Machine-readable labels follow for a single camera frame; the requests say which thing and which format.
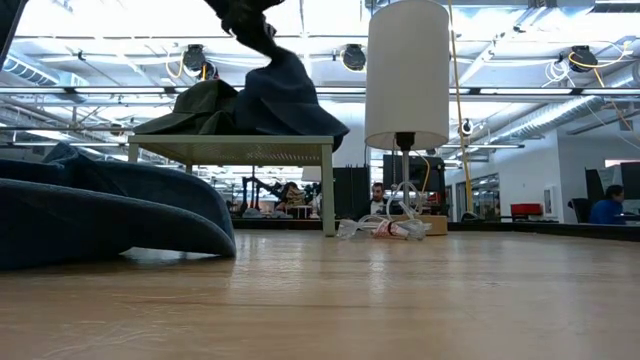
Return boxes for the grey-green bucket hat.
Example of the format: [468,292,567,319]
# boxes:
[172,78,241,136]

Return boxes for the blue denim bucket hat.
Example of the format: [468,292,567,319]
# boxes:
[233,47,351,152]

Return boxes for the large dark blue bucket hat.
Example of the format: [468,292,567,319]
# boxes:
[0,142,238,271]

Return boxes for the small pale green metal table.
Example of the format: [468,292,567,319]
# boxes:
[127,134,336,238]

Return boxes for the white cylindrical lampshade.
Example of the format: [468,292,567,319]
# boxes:
[363,0,451,152]

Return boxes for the black background robot arms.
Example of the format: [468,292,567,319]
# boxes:
[241,174,282,214]

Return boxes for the person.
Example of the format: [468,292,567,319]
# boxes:
[588,184,626,225]
[367,181,396,217]
[279,181,307,209]

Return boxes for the silver lamp pole black socket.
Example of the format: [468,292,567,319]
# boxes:
[394,131,417,217]

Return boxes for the black cabinet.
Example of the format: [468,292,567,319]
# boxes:
[332,167,372,221]

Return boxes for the black monitor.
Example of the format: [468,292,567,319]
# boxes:
[382,154,447,217]

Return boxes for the red box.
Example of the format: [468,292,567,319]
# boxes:
[509,202,544,220]

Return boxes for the black office chair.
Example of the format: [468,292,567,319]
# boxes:
[567,197,592,224]

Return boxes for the black ceiling cord reel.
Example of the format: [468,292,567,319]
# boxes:
[340,43,368,73]
[181,43,221,86]
[568,44,600,74]

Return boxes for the yellow hanging cord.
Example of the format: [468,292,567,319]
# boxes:
[447,0,476,216]

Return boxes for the clear bundled lamp cable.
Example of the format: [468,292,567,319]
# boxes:
[336,180,432,242]

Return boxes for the silver ventilation duct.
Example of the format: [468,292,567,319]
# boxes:
[492,94,606,146]

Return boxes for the black table edge rail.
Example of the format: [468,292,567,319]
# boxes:
[231,218,640,243]

